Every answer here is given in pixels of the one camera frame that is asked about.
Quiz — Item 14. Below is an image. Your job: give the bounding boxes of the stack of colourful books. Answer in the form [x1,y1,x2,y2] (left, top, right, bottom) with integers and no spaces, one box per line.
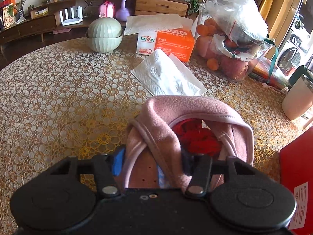
[249,57,292,91]

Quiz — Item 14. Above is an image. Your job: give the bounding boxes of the pink fleece hat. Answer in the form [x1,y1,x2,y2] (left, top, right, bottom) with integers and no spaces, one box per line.
[116,96,254,191]

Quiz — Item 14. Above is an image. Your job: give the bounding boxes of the green ribbed bowl stack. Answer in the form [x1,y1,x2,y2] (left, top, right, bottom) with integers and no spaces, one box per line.
[85,18,123,53]

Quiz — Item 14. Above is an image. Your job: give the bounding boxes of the white embossed napkin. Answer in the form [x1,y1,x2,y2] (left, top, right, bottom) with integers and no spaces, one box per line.
[130,49,207,96]

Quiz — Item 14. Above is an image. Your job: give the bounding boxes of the purple vase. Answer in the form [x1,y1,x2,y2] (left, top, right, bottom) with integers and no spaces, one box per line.
[115,0,130,22]

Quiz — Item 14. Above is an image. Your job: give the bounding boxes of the washing machine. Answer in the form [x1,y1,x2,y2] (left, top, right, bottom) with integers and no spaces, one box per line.
[276,0,312,78]

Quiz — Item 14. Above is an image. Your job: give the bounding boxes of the orange tissue box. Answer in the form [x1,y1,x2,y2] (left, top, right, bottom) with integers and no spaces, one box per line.
[124,14,195,62]

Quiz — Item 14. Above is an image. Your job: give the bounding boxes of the red knitted garment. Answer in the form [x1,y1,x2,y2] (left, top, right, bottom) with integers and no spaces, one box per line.
[172,119,222,156]

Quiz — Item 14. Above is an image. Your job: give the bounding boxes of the cream mug with handle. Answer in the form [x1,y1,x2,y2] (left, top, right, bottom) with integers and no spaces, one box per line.
[282,74,312,120]

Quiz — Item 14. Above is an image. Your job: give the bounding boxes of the clear plastic bag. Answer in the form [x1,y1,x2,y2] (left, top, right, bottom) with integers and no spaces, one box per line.
[205,0,268,43]

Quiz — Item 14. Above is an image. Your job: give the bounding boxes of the lace flower tablecloth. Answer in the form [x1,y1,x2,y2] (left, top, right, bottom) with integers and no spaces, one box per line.
[1,36,312,234]

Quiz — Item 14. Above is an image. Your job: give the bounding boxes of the red cardboard box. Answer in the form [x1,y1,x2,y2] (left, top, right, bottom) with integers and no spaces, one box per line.
[280,128,312,234]

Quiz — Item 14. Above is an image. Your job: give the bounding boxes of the wooden sideboard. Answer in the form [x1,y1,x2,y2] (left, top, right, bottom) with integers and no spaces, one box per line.
[1,0,190,50]

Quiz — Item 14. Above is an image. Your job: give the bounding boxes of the glass jar of fruit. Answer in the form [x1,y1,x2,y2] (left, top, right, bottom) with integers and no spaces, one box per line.
[195,3,275,82]

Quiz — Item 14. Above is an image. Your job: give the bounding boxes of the pink toy bag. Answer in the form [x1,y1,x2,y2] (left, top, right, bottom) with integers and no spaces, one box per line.
[99,1,115,18]

